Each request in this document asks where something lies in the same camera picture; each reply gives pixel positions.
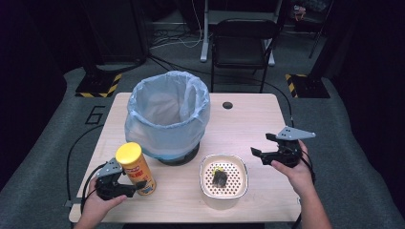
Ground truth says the black trash bin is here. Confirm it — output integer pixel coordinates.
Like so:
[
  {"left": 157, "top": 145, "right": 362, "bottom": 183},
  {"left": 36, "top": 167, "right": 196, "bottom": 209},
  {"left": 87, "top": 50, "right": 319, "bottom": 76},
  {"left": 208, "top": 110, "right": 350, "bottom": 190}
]
[{"left": 158, "top": 142, "right": 201, "bottom": 167}]

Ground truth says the yellow can with yellow lid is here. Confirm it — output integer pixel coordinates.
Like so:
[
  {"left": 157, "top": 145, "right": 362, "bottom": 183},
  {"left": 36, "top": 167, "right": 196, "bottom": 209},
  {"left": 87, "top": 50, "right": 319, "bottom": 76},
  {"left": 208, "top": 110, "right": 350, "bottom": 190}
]
[{"left": 115, "top": 141, "right": 158, "bottom": 197}]

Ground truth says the bin with blue bag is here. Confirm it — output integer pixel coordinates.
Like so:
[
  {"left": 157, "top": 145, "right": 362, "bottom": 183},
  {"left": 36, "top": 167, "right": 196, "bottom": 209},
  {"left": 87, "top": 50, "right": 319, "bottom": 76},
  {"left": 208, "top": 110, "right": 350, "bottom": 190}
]
[{"left": 124, "top": 70, "right": 211, "bottom": 161}]

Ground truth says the dark cabinet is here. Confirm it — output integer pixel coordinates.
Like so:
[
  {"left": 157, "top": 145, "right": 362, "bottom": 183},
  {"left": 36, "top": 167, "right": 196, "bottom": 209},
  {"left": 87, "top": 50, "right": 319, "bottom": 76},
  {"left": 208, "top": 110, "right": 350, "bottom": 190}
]
[{"left": 79, "top": 0, "right": 151, "bottom": 65}]

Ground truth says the white floor cable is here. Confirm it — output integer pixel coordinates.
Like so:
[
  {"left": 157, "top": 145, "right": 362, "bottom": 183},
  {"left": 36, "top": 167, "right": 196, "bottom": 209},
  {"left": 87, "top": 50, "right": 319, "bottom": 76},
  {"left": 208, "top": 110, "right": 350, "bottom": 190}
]
[{"left": 149, "top": 0, "right": 204, "bottom": 51}]

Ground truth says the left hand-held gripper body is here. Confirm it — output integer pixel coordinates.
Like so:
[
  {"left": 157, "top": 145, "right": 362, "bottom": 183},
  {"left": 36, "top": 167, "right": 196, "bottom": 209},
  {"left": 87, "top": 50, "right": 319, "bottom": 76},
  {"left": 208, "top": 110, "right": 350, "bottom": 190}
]
[{"left": 95, "top": 157, "right": 124, "bottom": 200}]

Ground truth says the black folding chair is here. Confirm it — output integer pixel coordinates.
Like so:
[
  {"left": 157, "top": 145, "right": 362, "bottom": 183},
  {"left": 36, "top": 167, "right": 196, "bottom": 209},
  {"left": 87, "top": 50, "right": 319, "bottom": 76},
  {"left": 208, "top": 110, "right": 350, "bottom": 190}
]
[{"left": 209, "top": 18, "right": 279, "bottom": 94}]

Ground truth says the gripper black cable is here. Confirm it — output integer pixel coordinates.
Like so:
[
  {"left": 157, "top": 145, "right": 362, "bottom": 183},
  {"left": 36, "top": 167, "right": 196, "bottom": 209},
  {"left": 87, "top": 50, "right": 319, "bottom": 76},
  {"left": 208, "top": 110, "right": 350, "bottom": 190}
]
[
  {"left": 291, "top": 149, "right": 317, "bottom": 229},
  {"left": 79, "top": 162, "right": 108, "bottom": 214}
]

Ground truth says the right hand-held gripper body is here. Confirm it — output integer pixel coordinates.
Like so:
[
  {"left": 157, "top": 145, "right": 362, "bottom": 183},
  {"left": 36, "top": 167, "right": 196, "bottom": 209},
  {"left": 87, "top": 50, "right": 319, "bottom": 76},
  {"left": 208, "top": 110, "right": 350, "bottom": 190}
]
[{"left": 270, "top": 126, "right": 316, "bottom": 169}]

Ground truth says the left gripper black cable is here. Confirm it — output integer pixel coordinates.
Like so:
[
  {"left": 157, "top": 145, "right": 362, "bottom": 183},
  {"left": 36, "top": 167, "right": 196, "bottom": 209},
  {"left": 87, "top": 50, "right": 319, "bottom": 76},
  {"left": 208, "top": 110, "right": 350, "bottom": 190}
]
[{"left": 79, "top": 162, "right": 108, "bottom": 214}]

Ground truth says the white strainer bowl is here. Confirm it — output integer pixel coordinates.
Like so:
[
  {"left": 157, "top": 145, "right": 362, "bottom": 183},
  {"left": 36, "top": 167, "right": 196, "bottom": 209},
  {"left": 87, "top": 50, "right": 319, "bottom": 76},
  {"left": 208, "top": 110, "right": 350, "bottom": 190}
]
[{"left": 199, "top": 154, "right": 249, "bottom": 200}]

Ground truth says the tea bag with yellow tag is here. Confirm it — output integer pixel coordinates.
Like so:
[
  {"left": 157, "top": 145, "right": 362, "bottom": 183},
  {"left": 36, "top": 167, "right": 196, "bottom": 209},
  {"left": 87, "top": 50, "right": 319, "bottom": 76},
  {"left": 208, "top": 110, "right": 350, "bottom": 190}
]
[{"left": 210, "top": 164, "right": 228, "bottom": 189}]

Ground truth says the person's right hand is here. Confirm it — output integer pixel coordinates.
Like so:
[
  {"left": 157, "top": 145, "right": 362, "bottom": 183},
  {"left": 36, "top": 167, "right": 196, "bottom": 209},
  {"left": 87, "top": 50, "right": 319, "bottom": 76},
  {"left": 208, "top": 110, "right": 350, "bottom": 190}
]
[{"left": 270, "top": 140, "right": 316, "bottom": 197}]

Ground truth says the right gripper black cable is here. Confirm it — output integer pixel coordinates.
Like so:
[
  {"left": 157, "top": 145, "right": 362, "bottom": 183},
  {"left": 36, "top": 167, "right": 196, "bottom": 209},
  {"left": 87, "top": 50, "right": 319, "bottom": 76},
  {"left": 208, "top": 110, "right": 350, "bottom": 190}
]
[{"left": 291, "top": 149, "right": 317, "bottom": 229}]

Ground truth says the black base with hazard stripes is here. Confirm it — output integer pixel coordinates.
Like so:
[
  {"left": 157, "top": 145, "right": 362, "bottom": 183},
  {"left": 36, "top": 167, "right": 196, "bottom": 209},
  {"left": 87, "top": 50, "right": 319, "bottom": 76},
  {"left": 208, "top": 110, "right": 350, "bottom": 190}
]
[
  {"left": 285, "top": 73, "right": 331, "bottom": 99},
  {"left": 75, "top": 72, "right": 123, "bottom": 98}
]

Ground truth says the person's left hand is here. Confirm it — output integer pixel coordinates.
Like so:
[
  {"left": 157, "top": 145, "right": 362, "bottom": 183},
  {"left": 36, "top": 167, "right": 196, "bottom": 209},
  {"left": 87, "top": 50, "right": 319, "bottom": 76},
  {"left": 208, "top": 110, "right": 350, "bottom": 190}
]
[{"left": 80, "top": 177, "right": 128, "bottom": 223}]

